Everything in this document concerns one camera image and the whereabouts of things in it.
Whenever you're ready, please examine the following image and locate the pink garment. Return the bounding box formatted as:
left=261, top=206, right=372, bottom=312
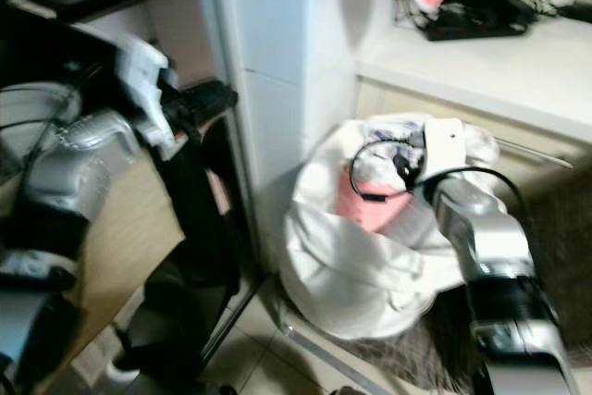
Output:
left=337, top=173, right=415, bottom=235

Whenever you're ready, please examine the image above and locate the white laundry bag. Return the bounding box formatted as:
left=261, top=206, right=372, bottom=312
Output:
left=281, top=113, right=502, bottom=340

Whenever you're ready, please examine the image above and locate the white counter ledge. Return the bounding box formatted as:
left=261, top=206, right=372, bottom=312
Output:
left=355, top=12, right=592, bottom=146

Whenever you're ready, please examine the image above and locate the brown floor mat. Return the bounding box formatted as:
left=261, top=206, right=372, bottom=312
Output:
left=319, top=316, right=482, bottom=395

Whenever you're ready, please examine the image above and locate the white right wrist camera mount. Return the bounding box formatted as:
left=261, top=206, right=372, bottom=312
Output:
left=423, top=117, right=469, bottom=185

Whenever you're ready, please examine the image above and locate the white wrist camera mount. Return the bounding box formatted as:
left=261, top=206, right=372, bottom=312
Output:
left=423, top=117, right=469, bottom=185
left=120, top=38, right=191, bottom=161

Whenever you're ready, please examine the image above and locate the black looped wrist cable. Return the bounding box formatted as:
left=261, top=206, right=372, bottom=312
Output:
left=350, top=140, right=426, bottom=205

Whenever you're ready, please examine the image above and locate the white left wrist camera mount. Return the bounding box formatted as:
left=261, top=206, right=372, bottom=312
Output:
left=120, top=38, right=191, bottom=161

